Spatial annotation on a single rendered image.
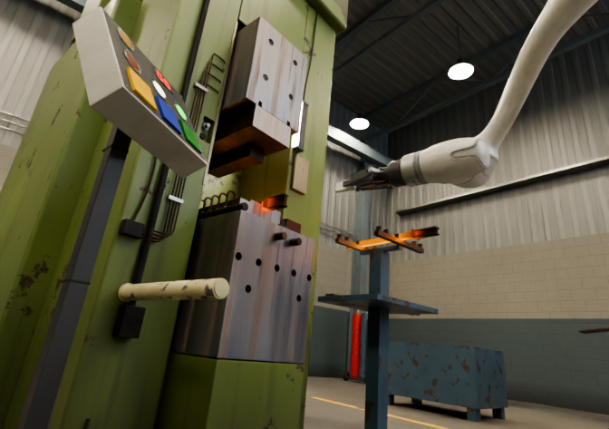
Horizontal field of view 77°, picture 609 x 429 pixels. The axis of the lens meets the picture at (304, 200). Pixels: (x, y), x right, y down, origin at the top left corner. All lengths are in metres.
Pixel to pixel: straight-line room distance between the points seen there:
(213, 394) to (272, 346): 0.25
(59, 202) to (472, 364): 4.16
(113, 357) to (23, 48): 7.29
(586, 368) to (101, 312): 8.19
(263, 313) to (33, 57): 7.30
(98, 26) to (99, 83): 0.17
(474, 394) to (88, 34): 4.52
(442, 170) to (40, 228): 1.35
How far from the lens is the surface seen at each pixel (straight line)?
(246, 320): 1.25
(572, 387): 8.79
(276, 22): 2.08
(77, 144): 1.76
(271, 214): 1.43
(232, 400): 1.25
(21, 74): 8.00
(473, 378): 4.78
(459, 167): 1.01
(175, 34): 1.60
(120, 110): 0.90
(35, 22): 8.54
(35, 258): 1.64
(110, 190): 1.00
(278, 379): 1.36
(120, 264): 1.25
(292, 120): 1.65
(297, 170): 1.78
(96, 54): 0.98
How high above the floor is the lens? 0.51
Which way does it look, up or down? 21 degrees up
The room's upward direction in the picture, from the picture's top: 6 degrees clockwise
